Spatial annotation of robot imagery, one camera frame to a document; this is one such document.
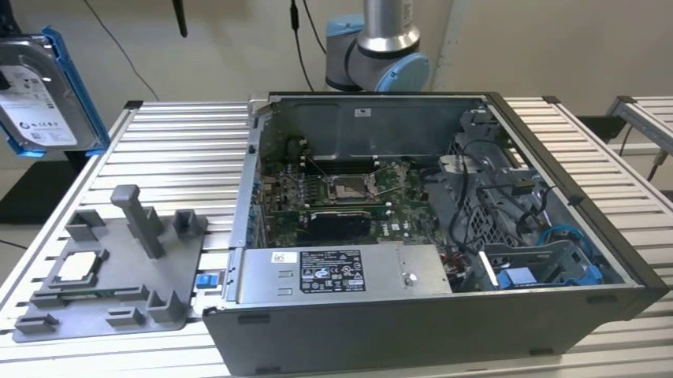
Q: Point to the hard disk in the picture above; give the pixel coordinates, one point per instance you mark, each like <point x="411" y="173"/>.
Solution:
<point x="41" y="98"/>

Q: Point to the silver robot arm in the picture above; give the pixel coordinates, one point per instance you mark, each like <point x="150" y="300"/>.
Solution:
<point x="389" y="23"/>

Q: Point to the grey metal disk bay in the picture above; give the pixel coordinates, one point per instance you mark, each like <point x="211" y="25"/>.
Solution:
<point x="557" y="256"/>

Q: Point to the silver CPU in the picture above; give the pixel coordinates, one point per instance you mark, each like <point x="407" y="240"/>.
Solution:
<point x="78" y="267"/>

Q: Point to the grey parts rack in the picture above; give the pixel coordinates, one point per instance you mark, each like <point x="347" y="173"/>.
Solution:
<point x="131" y="275"/>

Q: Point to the blue case latch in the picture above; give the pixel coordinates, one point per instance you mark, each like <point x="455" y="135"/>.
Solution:
<point x="204" y="281"/>

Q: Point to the CPU socket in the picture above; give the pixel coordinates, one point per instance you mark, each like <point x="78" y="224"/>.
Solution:
<point x="347" y="191"/>

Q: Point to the black RAM slot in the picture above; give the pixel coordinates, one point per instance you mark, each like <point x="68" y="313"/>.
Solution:
<point x="347" y="203"/>

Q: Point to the black graphics card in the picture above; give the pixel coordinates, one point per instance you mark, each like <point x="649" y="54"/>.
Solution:
<point x="337" y="226"/>

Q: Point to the silver power supply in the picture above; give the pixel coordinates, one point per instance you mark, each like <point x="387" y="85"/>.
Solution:
<point x="263" y="283"/>

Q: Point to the green motherboard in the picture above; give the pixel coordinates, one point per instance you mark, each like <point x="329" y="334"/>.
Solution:
<point x="405" y="208"/>

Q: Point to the grey metal drive cage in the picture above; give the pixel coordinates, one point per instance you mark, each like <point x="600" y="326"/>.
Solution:
<point x="489" y="220"/>

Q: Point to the dark grey PC case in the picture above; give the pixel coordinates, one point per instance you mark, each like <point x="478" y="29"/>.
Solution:
<point x="394" y="338"/>

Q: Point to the metal slat side table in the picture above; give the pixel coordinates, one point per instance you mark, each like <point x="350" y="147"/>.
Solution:
<point x="652" y="114"/>

